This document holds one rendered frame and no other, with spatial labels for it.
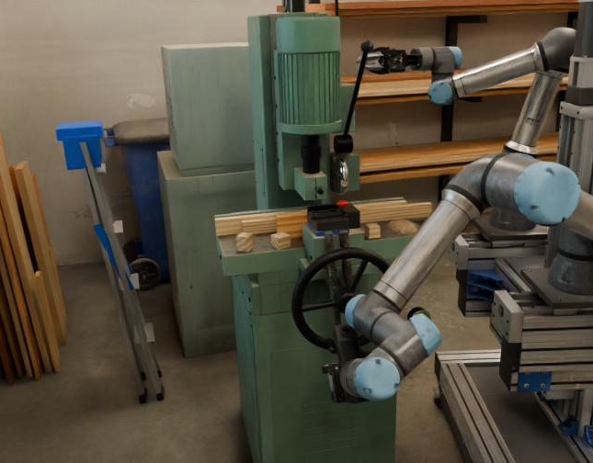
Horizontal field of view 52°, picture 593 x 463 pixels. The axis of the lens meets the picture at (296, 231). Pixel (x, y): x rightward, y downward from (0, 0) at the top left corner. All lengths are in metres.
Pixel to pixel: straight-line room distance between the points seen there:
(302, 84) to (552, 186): 0.74
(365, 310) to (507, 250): 0.97
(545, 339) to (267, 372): 0.77
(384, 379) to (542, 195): 0.45
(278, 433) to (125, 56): 2.72
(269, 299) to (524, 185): 0.81
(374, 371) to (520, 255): 1.15
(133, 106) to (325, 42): 2.52
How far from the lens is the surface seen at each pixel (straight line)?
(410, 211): 1.93
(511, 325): 1.68
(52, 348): 3.01
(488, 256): 2.14
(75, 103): 4.06
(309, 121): 1.68
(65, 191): 4.17
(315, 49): 1.67
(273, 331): 1.77
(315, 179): 1.76
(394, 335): 1.18
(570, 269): 1.70
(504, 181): 1.26
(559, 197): 1.26
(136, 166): 3.51
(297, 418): 1.94
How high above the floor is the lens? 1.49
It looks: 19 degrees down
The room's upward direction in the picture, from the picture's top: 2 degrees counter-clockwise
